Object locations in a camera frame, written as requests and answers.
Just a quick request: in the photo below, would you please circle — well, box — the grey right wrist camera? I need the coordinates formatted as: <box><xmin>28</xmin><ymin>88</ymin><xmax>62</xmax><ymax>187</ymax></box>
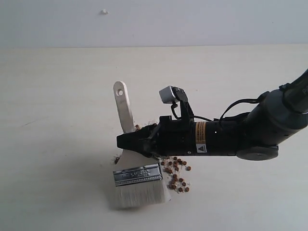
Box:
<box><xmin>159</xmin><ymin>85</ymin><xmax>194</xmax><ymax>120</ymax></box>

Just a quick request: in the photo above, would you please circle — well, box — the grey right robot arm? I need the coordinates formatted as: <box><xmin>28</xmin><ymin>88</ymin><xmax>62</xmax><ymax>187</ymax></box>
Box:
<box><xmin>116</xmin><ymin>73</ymin><xmax>308</xmax><ymax>161</ymax></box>

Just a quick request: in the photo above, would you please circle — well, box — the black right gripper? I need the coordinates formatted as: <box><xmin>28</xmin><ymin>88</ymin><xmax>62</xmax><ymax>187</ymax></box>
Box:
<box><xmin>116</xmin><ymin>115</ymin><xmax>196</xmax><ymax>157</ymax></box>

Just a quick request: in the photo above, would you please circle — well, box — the wooden paint brush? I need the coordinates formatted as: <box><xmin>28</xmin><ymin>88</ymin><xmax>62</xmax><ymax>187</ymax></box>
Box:
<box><xmin>113</xmin><ymin>81</ymin><xmax>171</xmax><ymax>209</ymax></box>

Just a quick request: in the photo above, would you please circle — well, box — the brown and white granule pile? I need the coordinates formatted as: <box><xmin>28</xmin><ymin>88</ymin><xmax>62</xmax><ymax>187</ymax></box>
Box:
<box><xmin>113</xmin><ymin>122</ymin><xmax>193</xmax><ymax>195</ymax></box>

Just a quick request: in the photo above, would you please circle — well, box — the white wall plug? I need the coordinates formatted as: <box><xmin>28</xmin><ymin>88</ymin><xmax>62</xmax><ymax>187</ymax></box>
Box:
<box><xmin>100</xmin><ymin>9</ymin><xmax>109</xmax><ymax>15</ymax></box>

